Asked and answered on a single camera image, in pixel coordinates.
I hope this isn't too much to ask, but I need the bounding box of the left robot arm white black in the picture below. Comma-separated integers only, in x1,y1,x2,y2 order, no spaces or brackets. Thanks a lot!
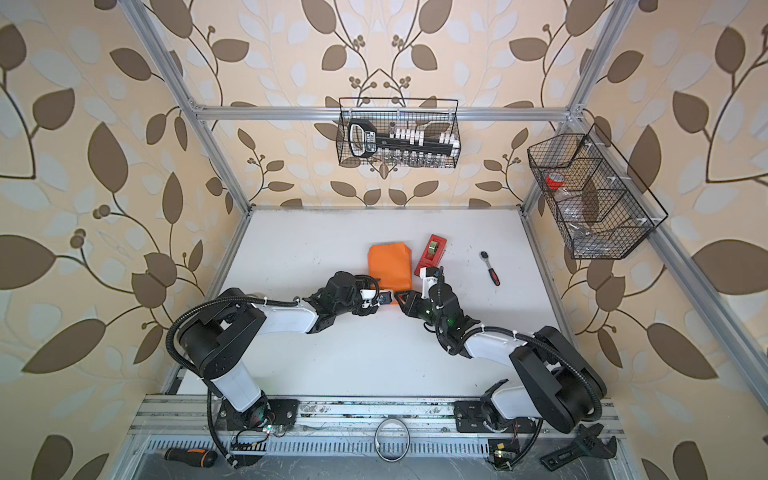
165,271,382,414

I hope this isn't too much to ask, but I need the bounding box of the yellow orange wrapping paper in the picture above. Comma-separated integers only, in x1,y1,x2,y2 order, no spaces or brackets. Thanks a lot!
368,242,413,294

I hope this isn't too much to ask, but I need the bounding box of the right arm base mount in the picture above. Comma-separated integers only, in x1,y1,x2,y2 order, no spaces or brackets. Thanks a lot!
453,400,536,434

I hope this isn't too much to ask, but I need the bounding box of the black adjustable wrench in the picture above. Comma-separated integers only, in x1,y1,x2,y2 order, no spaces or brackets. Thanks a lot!
540,423,618,472

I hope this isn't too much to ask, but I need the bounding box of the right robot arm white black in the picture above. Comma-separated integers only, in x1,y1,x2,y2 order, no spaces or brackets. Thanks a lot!
394,267,607,433

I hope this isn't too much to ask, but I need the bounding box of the black wire basket back wall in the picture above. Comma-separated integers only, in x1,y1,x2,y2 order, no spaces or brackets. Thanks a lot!
335,95,462,169

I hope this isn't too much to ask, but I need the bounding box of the metal ring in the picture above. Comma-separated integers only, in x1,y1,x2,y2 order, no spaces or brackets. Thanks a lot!
374,416,412,463

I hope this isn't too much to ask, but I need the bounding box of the socket set black rail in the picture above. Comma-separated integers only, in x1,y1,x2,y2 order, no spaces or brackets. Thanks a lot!
346,119,461,160

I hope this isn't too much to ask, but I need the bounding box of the red capped plastic bottle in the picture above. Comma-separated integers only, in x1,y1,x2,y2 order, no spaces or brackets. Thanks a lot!
545,171,568,195

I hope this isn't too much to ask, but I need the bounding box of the black wire basket wall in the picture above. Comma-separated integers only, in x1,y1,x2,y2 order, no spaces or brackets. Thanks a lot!
527,124,668,260
335,95,462,169

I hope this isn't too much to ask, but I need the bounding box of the orange black screwdriver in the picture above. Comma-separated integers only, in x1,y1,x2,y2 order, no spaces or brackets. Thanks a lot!
163,448,219,468

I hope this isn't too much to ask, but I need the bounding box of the red tape dispenser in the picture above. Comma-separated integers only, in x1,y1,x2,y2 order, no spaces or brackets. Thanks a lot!
414,234,447,276

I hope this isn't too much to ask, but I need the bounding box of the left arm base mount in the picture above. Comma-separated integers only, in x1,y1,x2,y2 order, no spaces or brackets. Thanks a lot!
217,398,300,431

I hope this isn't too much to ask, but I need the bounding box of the ratchet wrench red handle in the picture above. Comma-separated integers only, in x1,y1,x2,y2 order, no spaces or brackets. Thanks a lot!
480,251,501,286

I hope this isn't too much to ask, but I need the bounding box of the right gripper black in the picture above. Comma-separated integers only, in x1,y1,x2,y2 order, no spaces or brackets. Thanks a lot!
395,289,447,333

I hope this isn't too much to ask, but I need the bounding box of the black wire basket right wall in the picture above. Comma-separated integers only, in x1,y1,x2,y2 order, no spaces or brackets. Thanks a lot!
527,124,668,260

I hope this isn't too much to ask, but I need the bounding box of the aluminium front rail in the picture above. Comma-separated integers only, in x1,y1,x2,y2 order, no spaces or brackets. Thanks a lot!
128,397,625,460

